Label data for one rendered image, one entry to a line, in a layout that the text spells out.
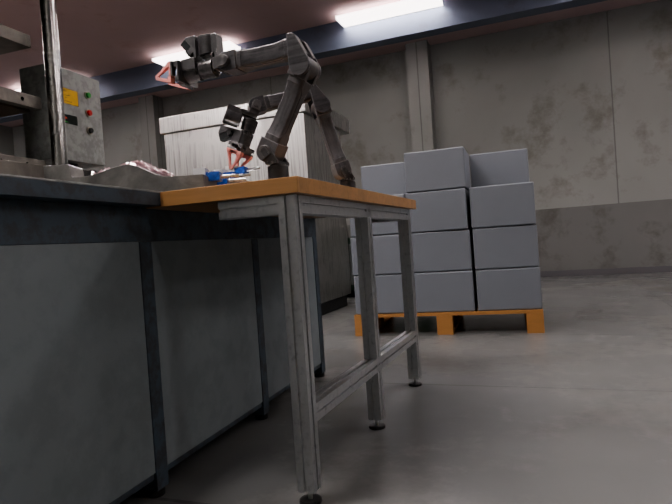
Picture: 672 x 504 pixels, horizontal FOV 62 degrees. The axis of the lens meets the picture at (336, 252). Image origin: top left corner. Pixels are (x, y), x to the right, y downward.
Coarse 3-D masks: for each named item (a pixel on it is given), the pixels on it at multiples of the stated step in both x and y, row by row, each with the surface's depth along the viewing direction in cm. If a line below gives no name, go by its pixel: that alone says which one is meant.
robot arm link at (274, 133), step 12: (312, 60) 160; (288, 72) 160; (312, 72) 160; (288, 84) 161; (300, 84) 159; (312, 84) 164; (288, 96) 162; (300, 96) 162; (288, 108) 162; (276, 120) 163; (288, 120) 162; (276, 132) 163; (288, 132) 165; (264, 144) 164; (276, 144) 163; (276, 156) 164
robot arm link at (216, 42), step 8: (200, 40) 171; (208, 40) 171; (216, 40) 170; (200, 48) 171; (208, 48) 171; (216, 48) 170; (200, 56) 173; (216, 56) 167; (224, 56) 166; (216, 64) 168; (224, 64) 166; (224, 72) 173
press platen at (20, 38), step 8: (0, 24) 209; (0, 32) 209; (8, 32) 212; (16, 32) 215; (0, 40) 212; (8, 40) 213; (16, 40) 215; (24, 40) 219; (0, 48) 220; (8, 48) 221; (16, 48) 221; (24, 48) 222
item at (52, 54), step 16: (48, 0) 220; (48, 16) 219; (48, 32) 219; (48, 48) 219; (48, 64) 220; (48, 80) 220; (48, 96) 220; (48, 112) 220; (64, 112) 224; (64, 128) 222; (64, 144) 222; (64, 160) 222
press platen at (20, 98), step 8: (0, 88) 204; (0, 96) 204; (8, 96) 207; (16, 96) 210; (24, 96) 214; (32, 96) 217; (16, 104) 211; (24, 104) 213; (32, 104) 217; (40, 104) 221
